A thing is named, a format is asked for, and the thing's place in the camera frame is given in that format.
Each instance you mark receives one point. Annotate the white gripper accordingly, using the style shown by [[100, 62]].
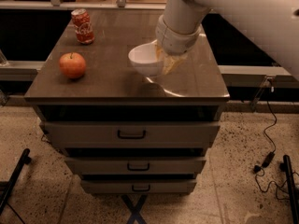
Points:
[[175, 41]]

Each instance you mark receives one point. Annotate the white bowl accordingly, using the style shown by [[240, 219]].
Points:
[[144, 60]]

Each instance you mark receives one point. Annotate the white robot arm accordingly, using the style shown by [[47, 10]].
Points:
[[272, 25]]

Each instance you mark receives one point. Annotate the red apple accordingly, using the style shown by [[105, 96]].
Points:
[[72, 65]]

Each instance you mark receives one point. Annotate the red soda can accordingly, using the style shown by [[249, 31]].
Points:
[[83, 27]]

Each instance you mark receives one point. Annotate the blue tape cross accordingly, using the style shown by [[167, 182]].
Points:
[[135, 209]]

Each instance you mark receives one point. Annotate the black right floor stand bar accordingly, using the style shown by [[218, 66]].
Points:
[[286, 167]]

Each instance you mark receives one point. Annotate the black floor stand bar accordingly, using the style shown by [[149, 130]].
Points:
[[6, 187], [286, 167]]

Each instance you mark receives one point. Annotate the black left floor stand bar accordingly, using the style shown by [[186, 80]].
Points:
[[6, 187]]

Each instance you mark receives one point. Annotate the top drawer black handle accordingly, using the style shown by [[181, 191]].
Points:
[[135, 136]]

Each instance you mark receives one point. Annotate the drawer black handle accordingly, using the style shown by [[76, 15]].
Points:
[[138, 167], [135, 136], [140, 188]]

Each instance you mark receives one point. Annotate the middle drawer black handle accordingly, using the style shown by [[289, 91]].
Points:
[[138, 167]]

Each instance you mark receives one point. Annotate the bottom drawer black handle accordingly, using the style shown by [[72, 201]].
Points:
[[140, 188]]

